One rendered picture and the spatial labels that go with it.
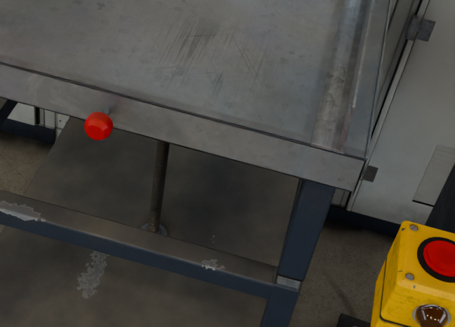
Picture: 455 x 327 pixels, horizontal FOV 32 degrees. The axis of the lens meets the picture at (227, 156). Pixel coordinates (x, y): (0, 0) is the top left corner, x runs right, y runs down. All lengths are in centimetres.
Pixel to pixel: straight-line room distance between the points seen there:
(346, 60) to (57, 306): 76
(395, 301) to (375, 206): 118
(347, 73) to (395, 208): 91
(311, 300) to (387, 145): 39
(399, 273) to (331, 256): 119
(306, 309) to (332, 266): 14
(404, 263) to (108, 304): 89
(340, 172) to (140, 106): 25
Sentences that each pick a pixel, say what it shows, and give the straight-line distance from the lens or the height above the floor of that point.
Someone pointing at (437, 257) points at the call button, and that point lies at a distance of 73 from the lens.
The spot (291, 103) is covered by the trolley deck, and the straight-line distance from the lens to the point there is 96.
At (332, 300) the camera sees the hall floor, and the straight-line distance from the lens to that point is 182.
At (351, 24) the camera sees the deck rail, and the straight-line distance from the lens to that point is 112.
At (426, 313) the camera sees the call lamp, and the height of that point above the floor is 88.
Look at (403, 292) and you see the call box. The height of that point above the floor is 89.
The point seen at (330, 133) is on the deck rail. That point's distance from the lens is 93.
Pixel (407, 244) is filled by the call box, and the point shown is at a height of 90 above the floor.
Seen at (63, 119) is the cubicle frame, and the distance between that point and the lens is 198.
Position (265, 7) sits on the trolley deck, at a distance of 112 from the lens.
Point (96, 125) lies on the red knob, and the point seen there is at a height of 81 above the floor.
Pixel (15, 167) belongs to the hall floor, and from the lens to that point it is 200.
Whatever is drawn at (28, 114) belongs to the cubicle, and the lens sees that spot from 199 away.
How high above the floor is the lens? 143
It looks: 44 degrees down
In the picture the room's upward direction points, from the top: 11 degrees clockwise
